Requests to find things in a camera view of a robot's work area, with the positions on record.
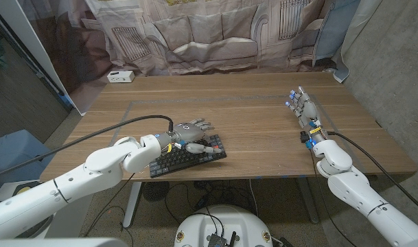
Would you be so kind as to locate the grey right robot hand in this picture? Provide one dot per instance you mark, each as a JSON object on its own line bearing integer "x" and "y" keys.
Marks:
{"x": 308, "y": 109}

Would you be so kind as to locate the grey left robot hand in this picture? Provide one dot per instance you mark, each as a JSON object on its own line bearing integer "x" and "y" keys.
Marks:
{"x": 188, "y": 132}

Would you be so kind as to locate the black keyboard with red key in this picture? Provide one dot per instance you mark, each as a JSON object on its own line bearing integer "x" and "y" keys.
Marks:
{"x": 181, "y": 161}

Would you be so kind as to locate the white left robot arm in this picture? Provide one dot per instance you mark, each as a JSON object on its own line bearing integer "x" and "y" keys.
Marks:
{"x": 57, "y": 188}

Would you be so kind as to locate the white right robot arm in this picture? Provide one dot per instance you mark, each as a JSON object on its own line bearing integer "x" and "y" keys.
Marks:
{"x": 353, "y": 192}

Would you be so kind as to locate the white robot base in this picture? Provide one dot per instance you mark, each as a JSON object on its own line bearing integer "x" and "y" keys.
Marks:
{"x": 201, "y": 226}

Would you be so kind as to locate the black round ribbed disc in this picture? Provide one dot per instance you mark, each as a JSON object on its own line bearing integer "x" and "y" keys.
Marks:
{"x": 156, "y": 191}

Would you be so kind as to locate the white power strip box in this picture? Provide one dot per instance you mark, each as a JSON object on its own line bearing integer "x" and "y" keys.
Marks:
{"x": 121, "y": 77}

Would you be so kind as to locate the grey table leg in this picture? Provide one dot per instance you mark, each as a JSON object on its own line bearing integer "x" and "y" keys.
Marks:
{"x": 308, "y": 202}

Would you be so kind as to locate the white table leg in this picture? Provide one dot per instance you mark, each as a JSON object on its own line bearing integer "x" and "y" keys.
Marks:
{"x": 131, "y": 206}

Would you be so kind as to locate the printed living room backdrop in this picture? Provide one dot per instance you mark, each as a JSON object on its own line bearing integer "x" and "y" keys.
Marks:
{"x": 208, "y": 41}

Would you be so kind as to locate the black electronics module with antenna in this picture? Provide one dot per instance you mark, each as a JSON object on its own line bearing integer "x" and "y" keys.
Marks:
{"x": 217, "y": 241}

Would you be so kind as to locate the white robot torso shell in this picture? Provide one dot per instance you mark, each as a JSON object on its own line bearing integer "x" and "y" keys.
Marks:
{"x": 57, "y": 243}

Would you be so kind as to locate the white device with yellow disc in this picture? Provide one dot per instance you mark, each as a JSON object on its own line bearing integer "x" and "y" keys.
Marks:
{"x": 23, "y": 189}

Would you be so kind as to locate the blue storage box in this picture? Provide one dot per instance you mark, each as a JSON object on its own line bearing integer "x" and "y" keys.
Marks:
{"x": 13, "y": 154}

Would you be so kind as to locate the white partition panel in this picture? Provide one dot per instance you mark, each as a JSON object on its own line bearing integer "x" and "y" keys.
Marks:
{"x": 33, "y": 44}

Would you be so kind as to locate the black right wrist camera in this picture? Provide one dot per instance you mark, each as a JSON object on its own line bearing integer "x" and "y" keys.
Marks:
{"x": 303, "y": 137}

